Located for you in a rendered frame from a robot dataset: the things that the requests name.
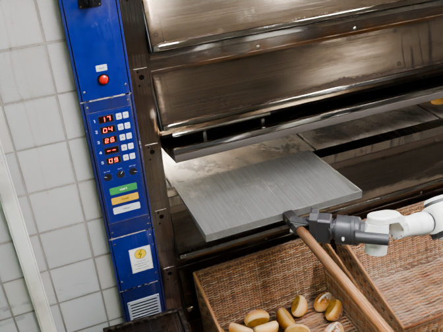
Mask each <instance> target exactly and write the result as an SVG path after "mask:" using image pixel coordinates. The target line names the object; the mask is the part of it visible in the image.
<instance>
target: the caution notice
mask: <svg viewBox="0 0 443 332"><path fill-rule="evenodd" d="M129 255H130V259H131V265H132V270H133V273H137V272H140V271H144V270H147V269H151V268H153V263H152V255H151V251H150V245H147V246H143V247H140V248H135V249H133V250H129Z"/></svg>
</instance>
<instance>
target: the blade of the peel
mask: <svg viewBox="0 0 443 332"><path fill-rule="evenodd" d="M173 186H174V187H175V189H176V191H177V193H178V195H179V196H180V198H181V199H182V201H183V203H184V205H185V207H186V208H187V210H188V212H189V213H190V215H191V217H192V219H193V220H194V222H195V223H196V226H197V227H198V229H199V231H200V232H201V234H202V236H203V237H204V239H205V241H206V242H210V241H212V240H216V239H219V238H223V237H226V236H230V235H234V234H237V233H241V232H244V231H248V230H251V229H255V228H258V227H261V226H265V225H269V224H271V223H275V222H278V221H283V212H284V211H288V210H291V209H292V210H293V211H294V212H295V214H296V215H297V216H299V215H303V214H306V213H310V209H311V208H313V209H318V210H320V209H324V208H328V207H331V206H335V205H338V204H342V203H345V202H349V201H351V200H356V199H359V198H362V190H361V189H360V188H358V187H357V186H355V185H354V184H353V183H352V182H351V181H349V180H348V179H347V178H345V177H344V176H343V175H342V174H340V173H339V172H337V171H336V170H335V169H334V168H333V167H331V166H330V165H329V164H327V163H326V162H325V161H324V160H322V159H321V158H319V157H318V156H317V155H316V154H314V153H313V152H312V151H311V150H307V151H303V152H299V153H294V154H291V155H286V156H283V157H278V158H275V159H271V160H267V161H263V162H260V163H255V164H252V165H247V166H244V167H239V168H236V169H231V170H228V171H224V172H220V173H216V174H213V175H208V176H205V177H200V178H197V179H192V180H187V181H185V182H180V183H177V184H173Z"/></svg>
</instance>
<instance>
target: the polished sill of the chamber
mask: <svg viewBox="0 0 443 332"><path fill-rule="evenodd" d="M441 134H443V118H441V119H436V120H433V121H429V122H425V123H421V124H416V125H413V126H409V127H405V128H401V129H397V130H393V131H389V132H385V133H382V134H377V135H374V136H369V137H366V138H362V139H359V140H354V141H351V142H346V143H344V144H339V145H336V146H331V147H328V148H323V149H321V150H316V151H313V153H314V154H316V155H317V156H318V157H319V158H321V159H322V160H324V161H325V162H326V163H327V164H332V163H337V162H339V161H344V160H346V159H351V158H354V157H359V156H362V155H366V154H369V153H374V152H378V151H381V150H385V149H388V148H393V147H396V146H400V145H403V144H408V143H411V142H415V141H418V140H422V139H425V138H430V137H433V136H438V135H441ZM167 195H168V200H169V206H170V207H171V206H176V205H179V204H183V201H182V199H181V198H180V196H179V195H178V193H177V191H176V189H175V187H173V188H168V189H167Z"/></svg>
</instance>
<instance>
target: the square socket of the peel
mask: <svg viewBox="0 0 443 332"><path fill-rule="evenodd" d="M290 217H298V216H297V215H296V214H295V212H294V211H293V210H292V209H291V210H288V211H284V212H283V220H284V221H285V223H286V224H287V226H288V227H289V228H290V229H291V230H292V231H293V233H294V234H295V235H298V234H297V233H296V230H297V229H298V228H299V227H301V226H304V228H305V225H300V224H296V223H290V222H289V220H290Z"/></svg>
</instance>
